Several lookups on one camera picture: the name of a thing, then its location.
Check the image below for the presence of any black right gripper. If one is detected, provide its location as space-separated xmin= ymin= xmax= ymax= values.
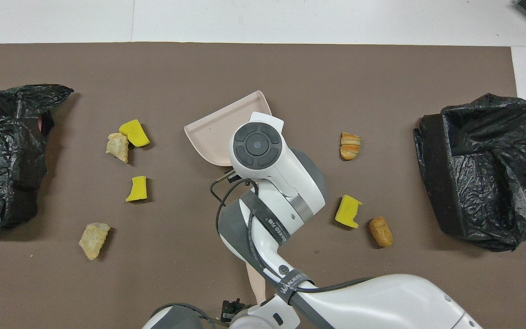
xmin=217 ymin=168 xmax=241 ymax=184

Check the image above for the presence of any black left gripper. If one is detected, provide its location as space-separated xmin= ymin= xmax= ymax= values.
xmin=221 ymin=298 xmax=251 ymax=323

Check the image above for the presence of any beige hand brush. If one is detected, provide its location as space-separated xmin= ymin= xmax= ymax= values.
xmin=245 ymin=263 xmax=268 ymax=306

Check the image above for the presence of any beige plastic dustpan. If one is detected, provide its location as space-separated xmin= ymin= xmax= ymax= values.
xmin=184 ymin=90 xmax=273 ymax=167

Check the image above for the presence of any small yellow green sponge piece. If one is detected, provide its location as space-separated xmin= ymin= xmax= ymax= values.
xmin=125 ymin=175 xmax=148 ymax=203

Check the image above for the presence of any large yellow sponge piece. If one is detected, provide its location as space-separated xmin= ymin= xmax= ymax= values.
xmin=119 ymin=119 xmax=151 ymax=148

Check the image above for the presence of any pale crusty bread chunk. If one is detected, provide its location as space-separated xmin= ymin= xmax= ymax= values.
xmin=106 ymin=133 xmax=130 ymax=164

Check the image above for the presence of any notched yellow sponge piece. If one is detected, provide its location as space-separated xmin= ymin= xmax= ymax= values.
xmin=335 ymin=195 xmax=363 ymax=229

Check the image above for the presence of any short striped croissant piece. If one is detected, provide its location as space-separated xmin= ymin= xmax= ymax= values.
xmin=340 ymin=132 xmax=362 ymax=161

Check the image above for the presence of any long ridged croissant piece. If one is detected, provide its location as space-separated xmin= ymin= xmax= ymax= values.
xmin=79 ymin=222 xmax=111 ymax=261

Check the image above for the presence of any brown oval bread roll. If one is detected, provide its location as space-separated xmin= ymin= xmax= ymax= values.
xmin=368 ymin=216 xmax=394 ymax=248

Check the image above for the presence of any brown table mat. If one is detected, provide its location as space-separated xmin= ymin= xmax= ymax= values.
xmin=0 ymin=42 xmax=526 ymax=329

